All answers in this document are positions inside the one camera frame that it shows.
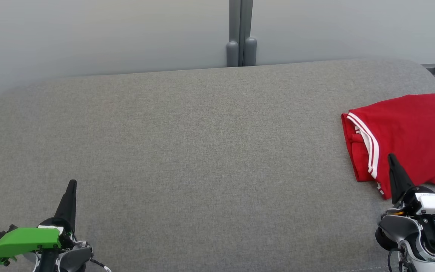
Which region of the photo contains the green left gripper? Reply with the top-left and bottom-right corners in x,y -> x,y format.
0,179 -> 78,265

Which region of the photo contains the red white-sleeved Bulls jersey shirt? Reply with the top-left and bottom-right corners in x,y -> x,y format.
346,93 -> 435,200

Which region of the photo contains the grey fabric sofa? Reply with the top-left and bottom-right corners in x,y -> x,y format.
0,57 -> 435,272

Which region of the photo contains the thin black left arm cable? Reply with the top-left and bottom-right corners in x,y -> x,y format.
88,258 -> 113,272

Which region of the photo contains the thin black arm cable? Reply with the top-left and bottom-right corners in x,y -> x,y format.
88,258 -> 113,272
387,247 -> 411,272

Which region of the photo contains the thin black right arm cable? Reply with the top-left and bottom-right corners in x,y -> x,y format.
387,247 -> 411,272

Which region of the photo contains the grey partition frame post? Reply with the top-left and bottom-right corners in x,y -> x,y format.
241,0 -> 258,67
226,0 -> 241,68

